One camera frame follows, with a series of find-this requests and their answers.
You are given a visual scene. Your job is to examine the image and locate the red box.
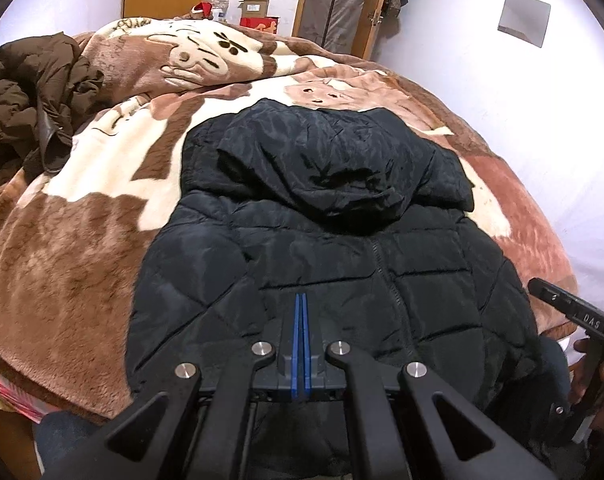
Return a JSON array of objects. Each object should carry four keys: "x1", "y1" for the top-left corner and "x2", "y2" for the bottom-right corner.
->
[{"x1": 240, "y1": 16, "x2": 281, "y2": 34}]

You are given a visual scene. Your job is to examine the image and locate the wooden bed frame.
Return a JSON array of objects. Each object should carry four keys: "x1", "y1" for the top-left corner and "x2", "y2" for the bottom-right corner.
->
[{"x1": 0, "y1": 400, "x2": 39, "y2": 480}]

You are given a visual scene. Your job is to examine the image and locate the black puffer jacket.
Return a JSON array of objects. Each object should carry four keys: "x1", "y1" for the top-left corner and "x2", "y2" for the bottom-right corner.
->
[{"x1": 124, "y1": 99, "x2": 546, "y2": 480}]

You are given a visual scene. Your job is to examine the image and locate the wooden door frame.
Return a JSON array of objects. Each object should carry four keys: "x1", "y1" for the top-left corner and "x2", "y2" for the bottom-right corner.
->
[{"x1": 291, "y1": 0, "x2": 395, "y2": 61}]

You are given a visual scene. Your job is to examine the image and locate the person's left leg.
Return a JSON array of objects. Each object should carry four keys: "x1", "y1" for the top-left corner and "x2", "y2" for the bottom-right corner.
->
[{"x1": 34, "y1": 409, "x2": 114, "y2": 480}]

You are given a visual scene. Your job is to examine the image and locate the grey zippered door curtain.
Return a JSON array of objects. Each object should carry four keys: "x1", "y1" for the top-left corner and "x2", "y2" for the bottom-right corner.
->
[{"x1": 293, "y1": 0, "x2": 383, "y2": 56}]

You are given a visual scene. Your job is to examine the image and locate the brown cartoon printed blanket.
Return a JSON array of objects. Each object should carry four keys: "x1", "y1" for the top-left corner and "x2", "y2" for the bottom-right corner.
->
[{"x1": 0, "y1": 17, "x2": 580, "y2": 420}]

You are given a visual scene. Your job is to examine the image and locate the pink striped bed sheet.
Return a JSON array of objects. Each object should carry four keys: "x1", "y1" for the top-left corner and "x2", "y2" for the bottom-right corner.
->
[{"x1": 0, "y1": 364, "x2": 49, "y2": 424}]

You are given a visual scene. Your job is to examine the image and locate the brown puffer jacket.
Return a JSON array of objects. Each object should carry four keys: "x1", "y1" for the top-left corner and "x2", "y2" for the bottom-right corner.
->
[{"x1": 0, "y1": 31, "x2": 106, "y2": 196}]

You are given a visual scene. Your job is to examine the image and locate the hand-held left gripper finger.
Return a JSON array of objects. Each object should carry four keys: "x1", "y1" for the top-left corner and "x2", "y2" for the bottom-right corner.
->
[
  {"x1": 42, "y1": 292, "x2": 303, "y2": 480},
  {"x1": 302, "y1": 292, "x2": 557, "y2": 480}
]

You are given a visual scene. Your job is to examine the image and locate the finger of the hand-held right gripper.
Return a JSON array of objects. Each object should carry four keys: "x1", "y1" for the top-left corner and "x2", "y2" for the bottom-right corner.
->
[{"x1": 528, "y1": 278, "x2": 585, "y2": 320}]

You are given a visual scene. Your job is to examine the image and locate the grey wall panel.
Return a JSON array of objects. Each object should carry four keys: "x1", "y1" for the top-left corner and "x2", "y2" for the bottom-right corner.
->
[{"x1": 498, "y1": 0, "x2": 551, "y2": 49}]

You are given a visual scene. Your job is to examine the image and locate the open cardboard box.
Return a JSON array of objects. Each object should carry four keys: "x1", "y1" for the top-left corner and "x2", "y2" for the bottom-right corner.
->
[{"x1": 238, "y1": 0, "x2": 272, "y2": 19}]

